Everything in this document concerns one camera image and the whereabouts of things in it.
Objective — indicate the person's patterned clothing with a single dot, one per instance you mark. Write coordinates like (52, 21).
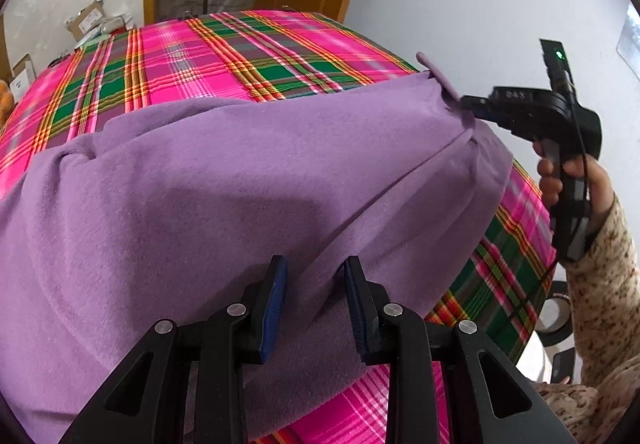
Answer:
(565, 409)

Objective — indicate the black tape roll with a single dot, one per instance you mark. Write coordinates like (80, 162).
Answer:
(555, 324)

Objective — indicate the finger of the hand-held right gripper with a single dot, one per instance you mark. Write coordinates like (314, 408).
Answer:
(480, 106)

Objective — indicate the shiny wall sheet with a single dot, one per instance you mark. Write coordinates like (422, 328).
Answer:
(631, 41)

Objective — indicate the purple sweater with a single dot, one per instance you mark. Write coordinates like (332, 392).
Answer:
(200, 199)

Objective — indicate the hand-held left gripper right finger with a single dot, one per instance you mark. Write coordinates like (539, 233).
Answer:
(357, 309)

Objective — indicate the grey plastic parcel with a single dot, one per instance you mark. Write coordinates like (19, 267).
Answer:
(116, 25)

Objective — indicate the person's right forearm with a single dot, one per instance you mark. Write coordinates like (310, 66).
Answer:
(610, 299)

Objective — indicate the bag of oranges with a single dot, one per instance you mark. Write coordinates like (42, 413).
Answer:
(4, 98)

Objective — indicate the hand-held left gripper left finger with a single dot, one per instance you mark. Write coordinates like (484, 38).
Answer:
(272, 309)

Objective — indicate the person's right hand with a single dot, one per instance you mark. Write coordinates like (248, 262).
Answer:
(600, 189)

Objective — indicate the white cardboard box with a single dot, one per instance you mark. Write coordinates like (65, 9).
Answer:
(22, 76)

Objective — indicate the brown cardboard parcel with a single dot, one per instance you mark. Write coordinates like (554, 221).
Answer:
(85, 18)

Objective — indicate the pink plaid sheet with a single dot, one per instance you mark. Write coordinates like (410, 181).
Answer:
(200, 58)

